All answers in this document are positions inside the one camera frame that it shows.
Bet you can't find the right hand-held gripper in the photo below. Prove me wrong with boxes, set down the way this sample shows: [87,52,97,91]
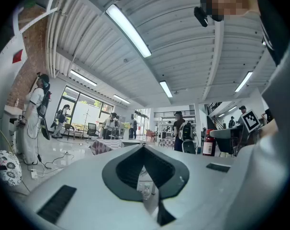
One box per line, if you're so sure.
[209,108,260,153]

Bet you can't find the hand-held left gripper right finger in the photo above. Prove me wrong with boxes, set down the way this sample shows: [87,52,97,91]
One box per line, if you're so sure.
[143,144,239,230]

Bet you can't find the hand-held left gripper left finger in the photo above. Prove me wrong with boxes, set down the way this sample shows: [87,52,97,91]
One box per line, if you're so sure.
[24,144,158,230]

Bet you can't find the red round cap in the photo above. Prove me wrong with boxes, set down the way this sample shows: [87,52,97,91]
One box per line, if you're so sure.
[202,129,217,157]

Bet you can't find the person's right forearm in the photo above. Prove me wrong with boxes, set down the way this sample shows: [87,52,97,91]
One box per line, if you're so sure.
[261,120,279,141]

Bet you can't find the black stair railing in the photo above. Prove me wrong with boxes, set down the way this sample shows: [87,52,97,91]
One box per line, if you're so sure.
[206,101,223,116]

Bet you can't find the pink white checked tablecloth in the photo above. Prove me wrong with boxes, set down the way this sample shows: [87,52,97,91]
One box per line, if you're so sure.
[89,138,123,156]

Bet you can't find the small checked table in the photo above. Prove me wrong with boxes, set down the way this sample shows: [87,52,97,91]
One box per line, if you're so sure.
[158,138,176,149]

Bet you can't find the white shelf unit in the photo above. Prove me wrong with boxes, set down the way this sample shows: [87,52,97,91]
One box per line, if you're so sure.
[156,115,198,149]

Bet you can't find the black office chair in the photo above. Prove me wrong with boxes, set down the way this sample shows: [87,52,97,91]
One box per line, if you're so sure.
[87,122,100,138]

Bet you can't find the brown chair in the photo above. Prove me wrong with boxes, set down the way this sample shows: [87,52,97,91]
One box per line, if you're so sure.
[63,123,75,141]

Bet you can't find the long ceiling light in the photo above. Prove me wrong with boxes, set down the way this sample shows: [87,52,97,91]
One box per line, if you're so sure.
[69,69,98,87]
[105,3,152,58]
[234,71,253,92]
[159,80,174,98]
[112,94,131,104]

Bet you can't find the orange armchair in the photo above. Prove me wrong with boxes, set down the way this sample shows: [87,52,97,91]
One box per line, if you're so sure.
[145,129,157,142]

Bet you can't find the thin metal coat stand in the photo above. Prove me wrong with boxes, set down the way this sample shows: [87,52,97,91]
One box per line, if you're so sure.
[82,108,92,130]

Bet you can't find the floral round cushion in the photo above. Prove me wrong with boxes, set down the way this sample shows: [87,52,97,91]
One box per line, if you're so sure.
[0,149,23,187]

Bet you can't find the large black-framed window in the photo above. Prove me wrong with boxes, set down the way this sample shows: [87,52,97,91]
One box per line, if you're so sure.
[56,85,114,134]

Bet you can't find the white low cabinet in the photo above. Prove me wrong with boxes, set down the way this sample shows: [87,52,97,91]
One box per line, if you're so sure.
[3,104,24,153]

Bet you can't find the person's dark clothing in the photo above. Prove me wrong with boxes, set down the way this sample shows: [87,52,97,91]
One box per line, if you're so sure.
[258,7,290,67]

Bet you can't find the person's head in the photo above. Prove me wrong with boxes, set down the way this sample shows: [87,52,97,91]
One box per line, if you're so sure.
[202,0,259,21]

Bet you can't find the white ceiling pipes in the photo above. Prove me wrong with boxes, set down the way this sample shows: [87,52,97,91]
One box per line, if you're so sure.
[46,0,66,79]

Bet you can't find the yellow-green hose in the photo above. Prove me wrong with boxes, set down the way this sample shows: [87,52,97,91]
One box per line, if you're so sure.
[0,121,31,194]

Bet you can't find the black head camera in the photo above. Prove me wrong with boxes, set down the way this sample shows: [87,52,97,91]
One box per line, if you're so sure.
[193,6,209,28]

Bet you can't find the red wall sign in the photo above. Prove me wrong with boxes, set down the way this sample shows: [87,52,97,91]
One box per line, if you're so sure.
[12,48,24,64]

